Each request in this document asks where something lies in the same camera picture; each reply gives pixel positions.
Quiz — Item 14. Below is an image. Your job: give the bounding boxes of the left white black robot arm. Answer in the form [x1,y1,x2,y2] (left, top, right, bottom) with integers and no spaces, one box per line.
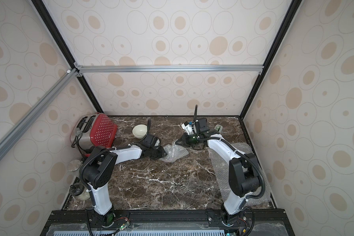
[79,145,167,216]

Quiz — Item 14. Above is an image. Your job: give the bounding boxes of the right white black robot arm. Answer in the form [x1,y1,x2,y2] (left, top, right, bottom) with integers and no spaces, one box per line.
[176,133,266,215]

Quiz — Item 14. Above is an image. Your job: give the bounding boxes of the plain cream bowl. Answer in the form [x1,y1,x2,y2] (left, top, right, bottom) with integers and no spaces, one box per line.
[132,124,148,139]

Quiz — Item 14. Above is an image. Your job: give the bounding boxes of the white green small device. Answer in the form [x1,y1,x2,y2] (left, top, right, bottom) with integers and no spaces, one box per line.
[214,124,223,133]

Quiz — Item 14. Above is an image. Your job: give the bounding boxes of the red silver toaster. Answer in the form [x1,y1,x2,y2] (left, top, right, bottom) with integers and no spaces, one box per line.
[70,113,118,156]

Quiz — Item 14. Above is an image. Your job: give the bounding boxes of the upper glass jar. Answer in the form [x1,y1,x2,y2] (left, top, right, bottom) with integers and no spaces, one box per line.
[67,160,82,173]

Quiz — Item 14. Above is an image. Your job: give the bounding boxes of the glass jar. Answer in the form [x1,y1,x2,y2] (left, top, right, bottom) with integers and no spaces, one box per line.
[67,160,82,173]
[69,183,90,201]

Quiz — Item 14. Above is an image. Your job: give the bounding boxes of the lower glass jar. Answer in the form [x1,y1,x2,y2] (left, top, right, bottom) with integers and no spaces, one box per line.
[69,183,90,201]

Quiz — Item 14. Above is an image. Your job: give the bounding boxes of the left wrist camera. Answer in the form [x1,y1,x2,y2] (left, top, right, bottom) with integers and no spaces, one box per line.
[141,134,161,148]

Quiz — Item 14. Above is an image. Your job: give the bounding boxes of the horizontal aluminium frame bar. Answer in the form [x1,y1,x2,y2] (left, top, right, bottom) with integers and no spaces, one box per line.
[77,65,264,73]

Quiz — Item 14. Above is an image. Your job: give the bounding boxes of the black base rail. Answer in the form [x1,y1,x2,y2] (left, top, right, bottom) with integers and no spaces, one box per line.
[41,209,294,236]

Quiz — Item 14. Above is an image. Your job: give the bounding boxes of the diagonal aluminium frame bar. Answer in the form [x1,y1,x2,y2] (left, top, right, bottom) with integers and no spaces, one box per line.
[0,68,78,161]

